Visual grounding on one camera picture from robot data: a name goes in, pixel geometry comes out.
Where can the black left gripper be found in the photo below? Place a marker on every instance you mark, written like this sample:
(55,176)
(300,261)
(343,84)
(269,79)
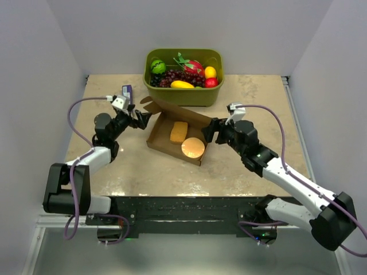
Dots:
(143,118)

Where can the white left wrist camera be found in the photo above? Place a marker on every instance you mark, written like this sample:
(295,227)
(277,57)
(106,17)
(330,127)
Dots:
(120,102)

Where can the purple toy grape bunch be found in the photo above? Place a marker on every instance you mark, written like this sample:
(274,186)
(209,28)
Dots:
(194,79)

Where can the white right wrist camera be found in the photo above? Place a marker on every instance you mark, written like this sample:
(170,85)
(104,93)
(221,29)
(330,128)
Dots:
(236,112)

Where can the red toy apple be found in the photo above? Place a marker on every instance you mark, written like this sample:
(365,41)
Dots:
(211,82)

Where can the orange round sponge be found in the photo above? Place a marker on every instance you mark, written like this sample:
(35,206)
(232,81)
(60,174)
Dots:
(193,148)

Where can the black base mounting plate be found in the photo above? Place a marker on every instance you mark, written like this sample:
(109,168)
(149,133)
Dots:
(184,215)

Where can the pink toy dragon fruit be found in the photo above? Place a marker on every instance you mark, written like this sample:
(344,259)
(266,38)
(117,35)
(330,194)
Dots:
(189,66)

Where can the purple toothpaste box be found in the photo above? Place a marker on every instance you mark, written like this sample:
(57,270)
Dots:
(127,93)

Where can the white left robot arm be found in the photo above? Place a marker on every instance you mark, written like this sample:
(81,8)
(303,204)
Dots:
(68,188)

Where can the yellow toy lemon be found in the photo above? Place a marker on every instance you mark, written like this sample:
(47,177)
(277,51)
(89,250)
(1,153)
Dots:
(210,72)

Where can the green toy watermelon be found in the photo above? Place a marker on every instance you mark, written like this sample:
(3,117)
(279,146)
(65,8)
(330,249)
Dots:
(158,67)

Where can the olive green plastic bin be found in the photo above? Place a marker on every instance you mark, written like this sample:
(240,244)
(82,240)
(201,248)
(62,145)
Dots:
(196,97)

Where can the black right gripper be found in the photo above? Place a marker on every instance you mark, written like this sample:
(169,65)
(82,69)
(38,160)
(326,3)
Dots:
(215,125)

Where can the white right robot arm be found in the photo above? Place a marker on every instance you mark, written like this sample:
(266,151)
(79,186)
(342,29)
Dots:
(330,218)

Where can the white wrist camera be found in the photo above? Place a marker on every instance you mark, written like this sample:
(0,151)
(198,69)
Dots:
(236,112)
(120,102)

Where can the dark blue toy grapes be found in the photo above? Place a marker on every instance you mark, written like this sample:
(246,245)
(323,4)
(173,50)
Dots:
(156,80)

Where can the yellow toy mango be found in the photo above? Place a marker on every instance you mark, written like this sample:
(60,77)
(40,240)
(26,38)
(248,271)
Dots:
(178,84)

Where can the brown cardboard box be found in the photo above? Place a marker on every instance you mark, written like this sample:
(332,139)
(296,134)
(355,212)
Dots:
(159,138)

